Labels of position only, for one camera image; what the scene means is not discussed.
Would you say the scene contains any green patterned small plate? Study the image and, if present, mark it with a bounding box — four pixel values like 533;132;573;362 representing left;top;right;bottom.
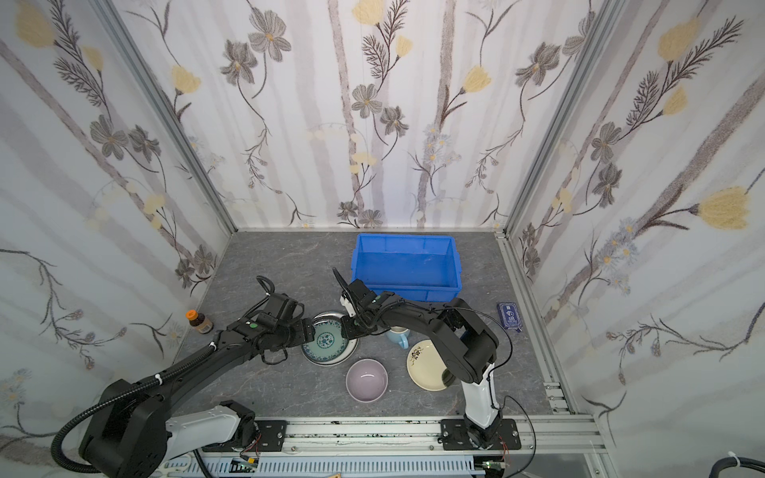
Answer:
302;312;359;366

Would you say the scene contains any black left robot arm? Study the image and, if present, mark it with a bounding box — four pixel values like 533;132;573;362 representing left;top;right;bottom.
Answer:
79;293;309;477

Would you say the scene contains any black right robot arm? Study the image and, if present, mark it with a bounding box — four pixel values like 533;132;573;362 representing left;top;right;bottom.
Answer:
336;274;502;448

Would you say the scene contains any blue plastic bin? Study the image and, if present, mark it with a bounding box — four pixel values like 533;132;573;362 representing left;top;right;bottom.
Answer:
352;233;462;303

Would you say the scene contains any light blue mug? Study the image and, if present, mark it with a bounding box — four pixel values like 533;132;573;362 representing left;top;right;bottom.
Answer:
386;327;410;350

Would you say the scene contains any purple bowl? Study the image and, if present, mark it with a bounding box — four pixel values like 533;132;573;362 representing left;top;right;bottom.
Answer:
345;358;388;404

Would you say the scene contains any cream floral plate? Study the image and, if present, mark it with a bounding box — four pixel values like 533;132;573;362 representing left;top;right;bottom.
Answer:
406;340;448;392

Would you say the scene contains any brown bottle orange cap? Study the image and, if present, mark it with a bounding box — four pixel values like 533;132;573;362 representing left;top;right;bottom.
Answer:
185;310;214;335

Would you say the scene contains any blue rectangular device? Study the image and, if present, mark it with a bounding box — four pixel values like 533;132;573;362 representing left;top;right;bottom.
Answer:
497;302;523;333

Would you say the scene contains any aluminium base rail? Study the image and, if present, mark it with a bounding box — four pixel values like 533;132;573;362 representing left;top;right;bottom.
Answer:
124;414;605;478

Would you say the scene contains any black corrugated cable conduit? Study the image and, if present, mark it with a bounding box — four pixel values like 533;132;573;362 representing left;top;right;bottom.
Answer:
50;343;216;474

